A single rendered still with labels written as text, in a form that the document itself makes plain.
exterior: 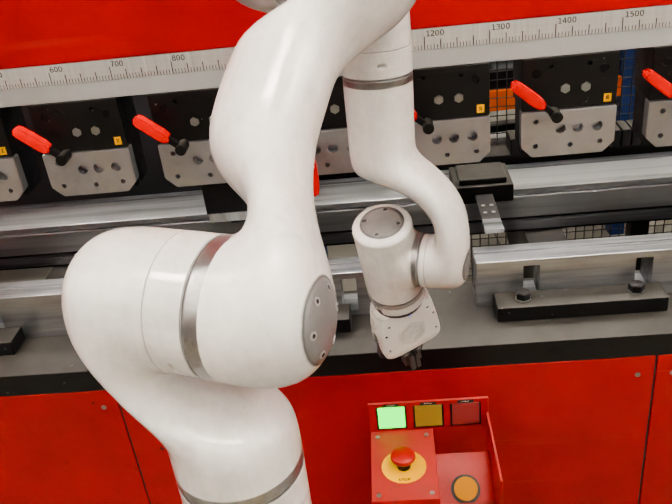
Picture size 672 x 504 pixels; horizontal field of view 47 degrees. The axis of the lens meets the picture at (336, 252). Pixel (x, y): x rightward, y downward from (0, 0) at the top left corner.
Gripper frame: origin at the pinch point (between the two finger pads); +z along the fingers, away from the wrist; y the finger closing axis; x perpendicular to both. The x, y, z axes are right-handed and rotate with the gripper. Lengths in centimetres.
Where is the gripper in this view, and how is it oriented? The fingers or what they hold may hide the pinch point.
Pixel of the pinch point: (411, 355)
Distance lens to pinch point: 130.0
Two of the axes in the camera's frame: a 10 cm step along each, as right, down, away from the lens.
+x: -4.4, -5.9, 6.8
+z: 2.0, 6.7, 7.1
